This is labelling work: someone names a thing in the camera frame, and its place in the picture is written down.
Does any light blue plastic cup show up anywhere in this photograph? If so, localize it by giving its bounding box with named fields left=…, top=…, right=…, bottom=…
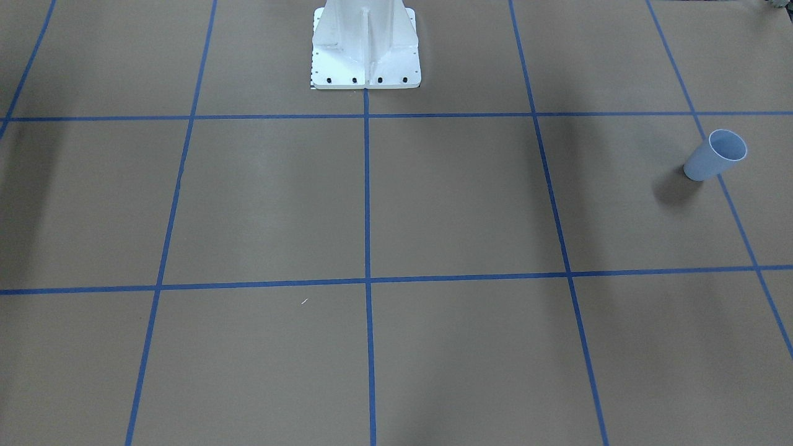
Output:
left=683, top=129, right=748, bottom=181

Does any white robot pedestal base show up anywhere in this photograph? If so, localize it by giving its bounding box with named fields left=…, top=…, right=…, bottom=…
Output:
left=310, top=1, right=422, bottom=90

